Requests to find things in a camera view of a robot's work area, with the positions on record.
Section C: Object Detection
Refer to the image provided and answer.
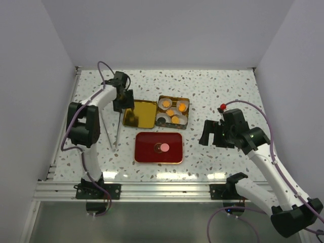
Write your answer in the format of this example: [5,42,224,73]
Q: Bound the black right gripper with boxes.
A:
[199,119,235,148]

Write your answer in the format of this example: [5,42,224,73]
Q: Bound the white paper cup top left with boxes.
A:
[158,98,172,110]

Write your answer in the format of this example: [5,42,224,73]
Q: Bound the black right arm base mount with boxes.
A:
[209,172,248,200]

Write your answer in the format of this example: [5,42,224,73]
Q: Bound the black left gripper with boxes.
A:
[113,89,134,113]

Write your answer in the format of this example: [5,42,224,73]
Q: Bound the green tin lid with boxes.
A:
[123,100,157,129]

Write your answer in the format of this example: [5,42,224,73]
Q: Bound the orange fish cookie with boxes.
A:
[178,103,187,112]

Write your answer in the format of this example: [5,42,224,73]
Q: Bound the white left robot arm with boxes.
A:
[61,71,135,199]

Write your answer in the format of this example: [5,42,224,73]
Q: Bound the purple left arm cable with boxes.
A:
[61,61,119,217]

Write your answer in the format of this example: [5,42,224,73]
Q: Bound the white paper cup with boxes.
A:
[156,113,171,124]
[176,100,189,113]
[166,107,182,117]
[158,98,172,110]
[171,115,188,125]

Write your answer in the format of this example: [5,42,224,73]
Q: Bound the red lacquer tray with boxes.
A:
[134,132,183,165]

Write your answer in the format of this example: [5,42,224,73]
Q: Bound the white paper cup bottom left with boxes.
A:
[156,113,171,124]

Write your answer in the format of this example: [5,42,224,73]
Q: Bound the steel serving tongs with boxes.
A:
[100,109,122,151]

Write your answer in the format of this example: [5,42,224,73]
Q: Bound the black sandwich cookie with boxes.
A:
[157,117,166,123]

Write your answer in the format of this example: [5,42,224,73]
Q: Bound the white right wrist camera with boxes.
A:
[218,103,227,113]

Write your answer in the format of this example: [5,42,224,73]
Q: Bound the aluminium frame rail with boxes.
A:
[32,179,294,202]

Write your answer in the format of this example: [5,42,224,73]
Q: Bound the green cookie tin box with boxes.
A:
[155,95,190,130]

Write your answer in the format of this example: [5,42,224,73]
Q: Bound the orange leaf cookie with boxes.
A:
[166,109,175,116]

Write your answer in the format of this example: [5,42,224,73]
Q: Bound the pink sandwich cookie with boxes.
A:
[160,143,170,152]

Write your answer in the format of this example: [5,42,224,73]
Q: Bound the white paper cup top right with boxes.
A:
[176,100,189,113]

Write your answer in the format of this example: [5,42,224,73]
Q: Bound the tan round biscuit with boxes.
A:
[171,116,179,124]

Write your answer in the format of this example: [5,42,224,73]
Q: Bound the white paper cup bottom right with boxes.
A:
[171,115,188,125]

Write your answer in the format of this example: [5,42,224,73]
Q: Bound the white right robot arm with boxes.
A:
[199,109,323,238]

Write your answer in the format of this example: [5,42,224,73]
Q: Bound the white paper cup centre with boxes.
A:
[166,107,182,117]

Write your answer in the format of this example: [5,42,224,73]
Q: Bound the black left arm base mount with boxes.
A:
[73,178,122,200]

